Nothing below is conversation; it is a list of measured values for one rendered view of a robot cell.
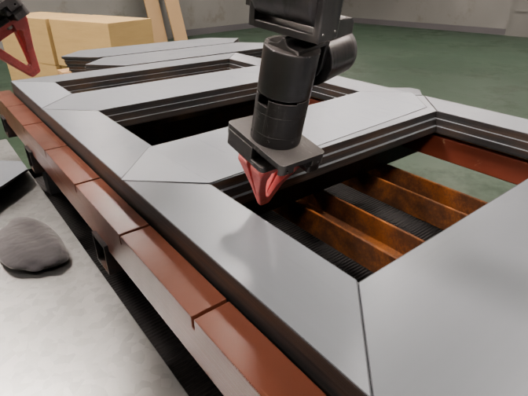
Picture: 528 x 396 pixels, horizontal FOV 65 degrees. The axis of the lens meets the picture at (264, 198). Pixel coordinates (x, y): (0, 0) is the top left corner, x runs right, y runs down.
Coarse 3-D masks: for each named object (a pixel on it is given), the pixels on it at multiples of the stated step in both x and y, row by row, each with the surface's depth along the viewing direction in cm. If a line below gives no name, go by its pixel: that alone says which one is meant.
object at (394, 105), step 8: (344, 96) 99; (352, 96) 99; (360, 96) 99; (368, 96) 98; (376, 96) 98; (368, 104) 92; (376, 104) 92; (384, 104) 92; (392, 104) 92; (400, 104) 92; (408, 104) 92; (400, 112) 87; (408, 112) 87
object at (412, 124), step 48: (192, 96) 101; (240, 96) 109; (336, 96) 108; (336, 144) 72; (384, 144) 79; (480, 144) 82; (240, 192) 61; (240, 288) 39; (288, 336) 35; (336, 384) 31
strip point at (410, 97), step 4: (364, 92) 102; (368, 92) 102; (372, 92) 102; (376, 92) 102; (380, 92) 102; (384, 92) 102; (388, 92) 102; (392, 92) 102; (396, 92) 102; (400, 92) 102; (404, 92) 102; (408, 92) 102; (380, 96) 98; (384, 96) 98; (388, 96) 98; (392, 96) 98; (396, 96) 98; (400, 96) 98; (404, 96) 98; (408, 96) 98; (412, 96) 98; (400, 100) 95; (404, 100) 95; (408, 100) 95; (412, 100) 95; (416, 100) 95; (416, 104) 92; (420, 104) 92; (424, 104) 92
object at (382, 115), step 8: (320, 104) 92; (328, 104) 92; (336, 104) 92; (344, 104) 92; (352, 104) 92; (360, 104) 92; (352, 112) 87; (360, 112) 87; (368, 112) 87; (376, 112) 87; (384, 112) 87; (392, 112) 87; (376, 120) 82; (384, 120) 82
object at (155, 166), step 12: (144, 156) 66; (156, 156) 66; (144, 168) 62; (156, 168) 62; (168, 168) 62; (180, 168) 62; (156, 180) 58; (168, 180) 58; (180, 180) 58; (192, 180) 58; (204, 180) 58
